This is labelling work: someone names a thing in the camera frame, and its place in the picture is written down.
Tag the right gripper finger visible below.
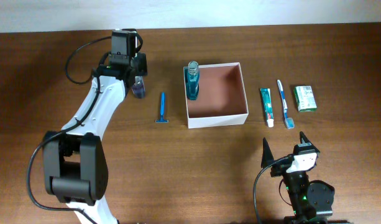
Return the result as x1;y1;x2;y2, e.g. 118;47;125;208
261;138;275;168
299;131;312;146

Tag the purple pump soap bottle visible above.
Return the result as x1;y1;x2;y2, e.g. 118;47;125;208
132;76;145;99

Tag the blue disposable razor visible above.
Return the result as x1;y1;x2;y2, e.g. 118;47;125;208
155;92;169;123

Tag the blue Listerine mouthwash bottle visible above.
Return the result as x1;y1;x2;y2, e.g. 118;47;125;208
186;61;200;101

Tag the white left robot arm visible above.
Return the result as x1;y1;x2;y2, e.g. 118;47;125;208
37;29;147;223

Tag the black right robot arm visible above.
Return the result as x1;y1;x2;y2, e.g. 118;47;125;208
252;131;348;224

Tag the blue white toothbrush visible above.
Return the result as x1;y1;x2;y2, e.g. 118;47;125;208
277;80;295;129

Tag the green soap box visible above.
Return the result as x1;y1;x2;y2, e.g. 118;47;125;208
294;86;317;112

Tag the green toothpaste tube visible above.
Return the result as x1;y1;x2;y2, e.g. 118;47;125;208
260;88;274;128

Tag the pink open box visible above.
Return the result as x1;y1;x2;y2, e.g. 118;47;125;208
185;62;249;129

